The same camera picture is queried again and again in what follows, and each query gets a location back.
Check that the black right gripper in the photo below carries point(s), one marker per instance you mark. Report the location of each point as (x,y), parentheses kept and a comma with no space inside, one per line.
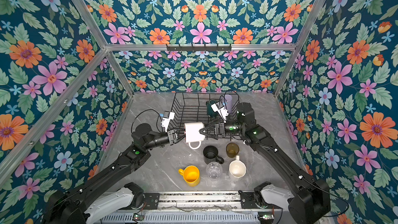
(210,137)

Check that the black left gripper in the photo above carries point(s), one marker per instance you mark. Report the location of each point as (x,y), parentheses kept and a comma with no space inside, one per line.
(173,136)

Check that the white mug red inside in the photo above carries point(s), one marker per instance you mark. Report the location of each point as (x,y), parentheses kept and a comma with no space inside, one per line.
(193,136)

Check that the green mug cream inside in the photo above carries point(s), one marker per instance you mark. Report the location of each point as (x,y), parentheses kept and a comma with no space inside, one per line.
(210,112)

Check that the lilac cup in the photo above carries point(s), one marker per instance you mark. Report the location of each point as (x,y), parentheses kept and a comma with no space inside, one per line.
(228,99)

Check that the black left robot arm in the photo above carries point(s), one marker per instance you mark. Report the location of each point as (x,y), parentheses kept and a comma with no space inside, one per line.
(85,204)

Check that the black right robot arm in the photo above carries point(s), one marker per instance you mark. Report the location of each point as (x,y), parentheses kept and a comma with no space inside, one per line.
(307,200)

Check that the black mug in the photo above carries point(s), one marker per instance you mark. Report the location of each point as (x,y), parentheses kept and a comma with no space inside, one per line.
(211,154)

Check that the olive glass cup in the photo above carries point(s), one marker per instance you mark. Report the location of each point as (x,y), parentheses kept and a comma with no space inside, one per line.
(232,150)

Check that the clear glass cup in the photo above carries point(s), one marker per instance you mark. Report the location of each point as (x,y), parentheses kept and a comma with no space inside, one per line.
(214,170)

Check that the yellow mug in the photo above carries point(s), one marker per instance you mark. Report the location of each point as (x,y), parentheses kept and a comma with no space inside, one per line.
(191,175)

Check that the cream white mug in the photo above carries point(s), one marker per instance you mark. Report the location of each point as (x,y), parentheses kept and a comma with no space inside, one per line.
(237,169)

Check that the black wire dish rack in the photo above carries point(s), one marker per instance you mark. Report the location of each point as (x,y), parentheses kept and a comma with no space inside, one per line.
(191,107)

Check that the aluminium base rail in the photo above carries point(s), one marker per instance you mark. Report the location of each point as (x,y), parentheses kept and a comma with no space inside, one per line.
(197,207)

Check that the black hook rail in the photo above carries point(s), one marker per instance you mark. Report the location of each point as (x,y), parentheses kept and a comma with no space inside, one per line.
(194,48)

